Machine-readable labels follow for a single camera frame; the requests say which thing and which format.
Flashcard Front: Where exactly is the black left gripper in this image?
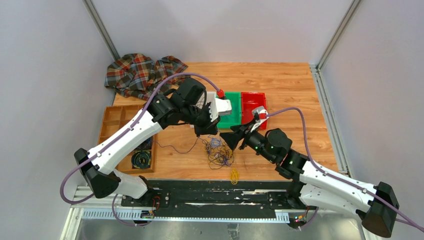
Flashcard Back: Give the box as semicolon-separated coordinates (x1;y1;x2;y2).
182;102;222;138

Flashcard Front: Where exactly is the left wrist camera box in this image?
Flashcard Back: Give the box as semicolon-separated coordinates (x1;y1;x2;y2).
209;98;233;123

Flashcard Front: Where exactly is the yellow cable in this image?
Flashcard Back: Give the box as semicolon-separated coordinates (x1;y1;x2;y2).
229;167;241;186

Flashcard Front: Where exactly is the wooden compartment tray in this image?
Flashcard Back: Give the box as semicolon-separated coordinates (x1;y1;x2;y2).
97;105;157;175

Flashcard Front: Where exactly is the aluminium frame post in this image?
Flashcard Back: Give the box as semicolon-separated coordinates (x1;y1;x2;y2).
315;0;363;72
82;0;120;60

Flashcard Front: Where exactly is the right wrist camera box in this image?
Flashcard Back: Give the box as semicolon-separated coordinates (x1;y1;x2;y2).
250;106;269;132

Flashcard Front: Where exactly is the plaid cloth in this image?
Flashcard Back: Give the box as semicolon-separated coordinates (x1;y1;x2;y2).
104;53;188;101

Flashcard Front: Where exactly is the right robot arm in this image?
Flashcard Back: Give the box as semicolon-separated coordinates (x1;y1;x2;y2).
220;124;400;238

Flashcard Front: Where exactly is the brown cable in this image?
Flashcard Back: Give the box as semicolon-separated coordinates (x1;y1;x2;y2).
152;137;201;155

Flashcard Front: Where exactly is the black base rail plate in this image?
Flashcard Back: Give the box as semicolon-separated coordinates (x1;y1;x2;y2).
118;179;316;220

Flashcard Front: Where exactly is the coiled yellow-green cable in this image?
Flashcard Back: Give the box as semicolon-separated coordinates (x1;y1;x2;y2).
131;149;153;169

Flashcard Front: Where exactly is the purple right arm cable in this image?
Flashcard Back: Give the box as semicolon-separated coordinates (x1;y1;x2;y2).
264;106;424;233

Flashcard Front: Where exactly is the multicolour cable pile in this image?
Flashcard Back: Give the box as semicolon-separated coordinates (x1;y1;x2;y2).
200;134;235;170

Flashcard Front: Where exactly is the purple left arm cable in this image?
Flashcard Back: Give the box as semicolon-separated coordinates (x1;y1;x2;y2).
59;72;226;227

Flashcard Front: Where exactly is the white plastic bin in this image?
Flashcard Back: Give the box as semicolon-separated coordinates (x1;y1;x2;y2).
185;91;216;128

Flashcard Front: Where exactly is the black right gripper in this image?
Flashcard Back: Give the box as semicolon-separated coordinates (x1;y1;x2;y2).
219;118;276;164

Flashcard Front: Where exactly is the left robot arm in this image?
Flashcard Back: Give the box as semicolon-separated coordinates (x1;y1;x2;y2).
74;78;230;207

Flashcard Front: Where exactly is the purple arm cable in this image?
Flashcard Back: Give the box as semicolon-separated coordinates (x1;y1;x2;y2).
59;72;226;227
264;106;424;233

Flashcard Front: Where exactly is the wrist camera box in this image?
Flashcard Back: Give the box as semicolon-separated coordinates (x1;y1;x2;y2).
209;98;233;123
250;106;269;132

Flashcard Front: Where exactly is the right aluminium frame post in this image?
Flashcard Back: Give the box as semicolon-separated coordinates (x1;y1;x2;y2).
315;0;363;72

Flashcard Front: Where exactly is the left aluminium frame post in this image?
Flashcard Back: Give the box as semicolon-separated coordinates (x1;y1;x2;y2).
82;0;120;60

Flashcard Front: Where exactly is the green plastic bin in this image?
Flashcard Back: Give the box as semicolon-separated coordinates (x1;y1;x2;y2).
217;91;242;129

